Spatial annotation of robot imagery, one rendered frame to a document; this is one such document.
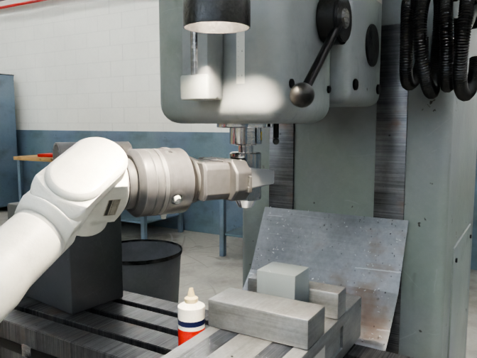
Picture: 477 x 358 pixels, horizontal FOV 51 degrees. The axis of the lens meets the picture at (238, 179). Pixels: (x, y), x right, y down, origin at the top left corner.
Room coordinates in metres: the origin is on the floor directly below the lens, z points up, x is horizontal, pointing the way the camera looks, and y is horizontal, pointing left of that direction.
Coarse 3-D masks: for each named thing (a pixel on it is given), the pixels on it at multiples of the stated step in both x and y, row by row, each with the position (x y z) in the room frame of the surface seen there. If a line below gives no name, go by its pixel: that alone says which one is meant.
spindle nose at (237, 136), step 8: (232, 128) 0.72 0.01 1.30; (240, 128) 0.72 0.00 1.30; (248, 128) 0.71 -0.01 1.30; (256, 128) 0.72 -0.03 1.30; (232, 136) 0.72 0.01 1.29; (240, 136) 0.72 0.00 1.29; (248, 136) 0.71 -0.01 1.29; (256, 136) 0.72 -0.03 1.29; (240, 144) 0.72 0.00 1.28; (248, 144) 0.72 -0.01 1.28
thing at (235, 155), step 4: (232, 152) 0.73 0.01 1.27; (236, 152) 0.73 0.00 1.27; (240, 152) 0.73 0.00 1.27; (252, 152) 0.73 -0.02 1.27; (256, 152) 0.73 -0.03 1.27; (260, 152) 0.73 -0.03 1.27; (232, 156) 0.72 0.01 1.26; (236, 156) 0.72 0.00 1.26; (240, 156) 0.72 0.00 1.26; (244, 156) 0.71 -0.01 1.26; (248, 156) 0.71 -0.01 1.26; (252, 156) 0.72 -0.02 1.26; (256, 156) 0.72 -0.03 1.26; (260, 156) 0.73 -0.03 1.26
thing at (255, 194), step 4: (244, 160) 0.71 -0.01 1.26; (248, 160) 0.71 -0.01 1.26; (252, 160) 0.72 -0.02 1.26; (256, 160) 0.72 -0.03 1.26; (260, 160) 0.73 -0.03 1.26; (248, 164) 0.71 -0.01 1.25; (252, 164) 0.72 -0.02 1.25; (256, 164) 0.72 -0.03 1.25; (260, 164) 0.73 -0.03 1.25; (260, 168) 0.73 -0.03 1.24; (256, 188) 0.72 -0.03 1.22; (260, 188) 0.73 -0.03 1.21; (252, 192) 0.72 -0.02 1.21; (256, 192) 0.72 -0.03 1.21; (260, 192) 0.73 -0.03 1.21; (248, 196) 0.72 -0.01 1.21; (252, 196) 0.72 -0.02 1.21; (256, 196) 0.72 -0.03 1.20; (260, 196) 0.73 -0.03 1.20; (240, 200) 0.72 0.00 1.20; (244, 200) 0.72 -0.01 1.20; (248, 200) 0.72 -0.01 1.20; (252, 200) 0.72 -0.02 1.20
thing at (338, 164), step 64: (384, 0) 1.01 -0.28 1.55; (384, 64) 1.00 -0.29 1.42; (320, 128) 1.07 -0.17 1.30; (384, 128) 1.00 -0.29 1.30; (448, 128) 0.95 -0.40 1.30; (320, 192) 1.07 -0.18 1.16; (384, 192) 1.00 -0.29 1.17; (448, 192) 0.95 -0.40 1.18; (448, 256) 0.97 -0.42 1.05; (448, 320) 1.01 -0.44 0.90
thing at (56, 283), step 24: (120, 216) 0.98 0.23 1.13; (96, 240) 0.93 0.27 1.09; (120, 240) 0.97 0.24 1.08; (72, 264) 0.89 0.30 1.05; (96, 264) 0.93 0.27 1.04; (120, 264) 0.97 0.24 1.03; (48, 288) 0.93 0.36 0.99; (72, 288) 0.89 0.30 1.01; (96, 288) 0.93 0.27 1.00; (120, 288) 0.97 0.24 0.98; (72, 312) 0.89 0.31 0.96
